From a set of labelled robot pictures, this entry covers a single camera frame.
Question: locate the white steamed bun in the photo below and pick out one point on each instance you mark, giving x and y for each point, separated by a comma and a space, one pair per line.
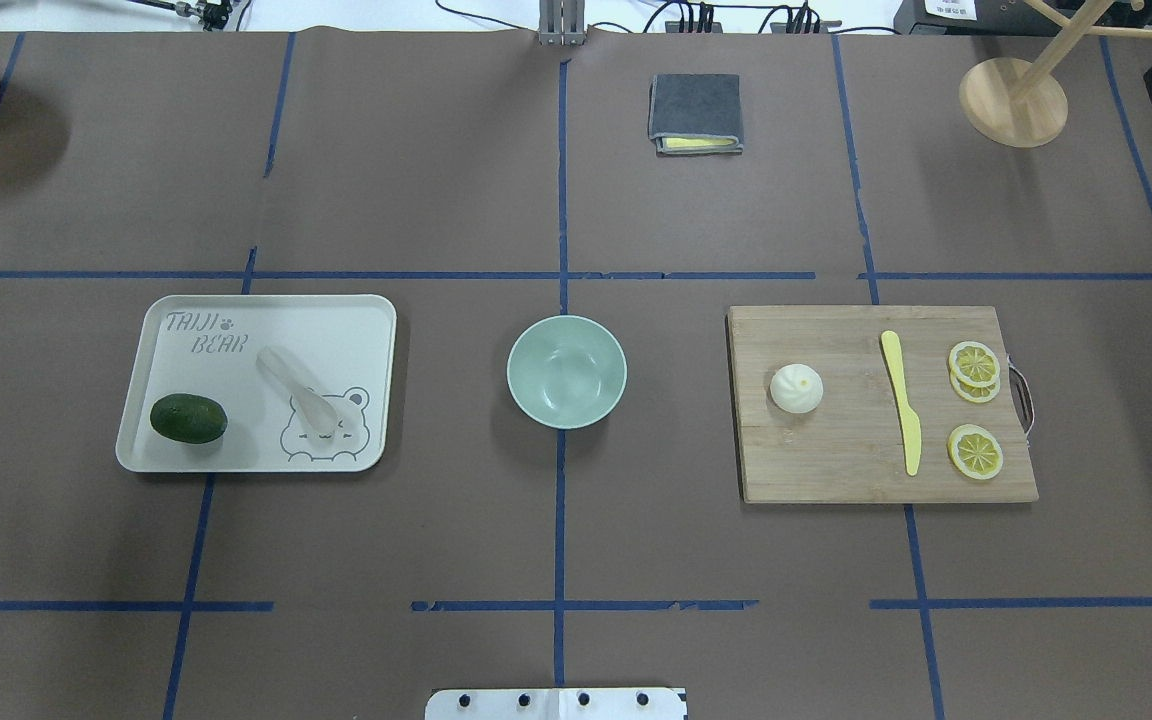
796, 389

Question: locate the translucent white spoon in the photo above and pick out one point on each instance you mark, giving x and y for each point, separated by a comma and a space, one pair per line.
318, 415

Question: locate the pale green bowl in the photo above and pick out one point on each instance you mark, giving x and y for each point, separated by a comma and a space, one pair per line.
567, 372

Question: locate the grey folded cloth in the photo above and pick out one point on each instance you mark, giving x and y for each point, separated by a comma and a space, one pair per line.
696, 114

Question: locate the wooden cutting board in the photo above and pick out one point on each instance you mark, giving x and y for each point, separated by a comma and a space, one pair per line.
849, 450

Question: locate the white bear tray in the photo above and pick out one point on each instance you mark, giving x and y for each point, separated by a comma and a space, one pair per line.
207, 345

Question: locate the yellow plastic knife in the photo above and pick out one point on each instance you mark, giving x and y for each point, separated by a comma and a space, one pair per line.
910, 423

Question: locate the green avocado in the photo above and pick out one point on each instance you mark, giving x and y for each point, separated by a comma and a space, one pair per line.
190, 419

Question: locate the upper lemon slice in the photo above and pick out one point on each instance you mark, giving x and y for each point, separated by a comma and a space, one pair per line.
974, 365

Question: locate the lemon slice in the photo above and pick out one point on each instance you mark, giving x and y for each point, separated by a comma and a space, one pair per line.
974, 452
974, 365
975, 394

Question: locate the middle lemon slice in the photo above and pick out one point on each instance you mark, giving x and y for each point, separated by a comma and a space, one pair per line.
975, 394

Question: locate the lower lemon slice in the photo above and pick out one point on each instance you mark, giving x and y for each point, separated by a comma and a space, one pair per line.
974, 452

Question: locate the wooden mug stand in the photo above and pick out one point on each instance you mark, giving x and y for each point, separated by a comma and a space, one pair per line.
1017, 102

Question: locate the aluminium frame post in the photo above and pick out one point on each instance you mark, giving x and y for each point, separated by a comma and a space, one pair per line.
562, 23

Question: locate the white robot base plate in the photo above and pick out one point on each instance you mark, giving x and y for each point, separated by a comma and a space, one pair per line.
559, 703

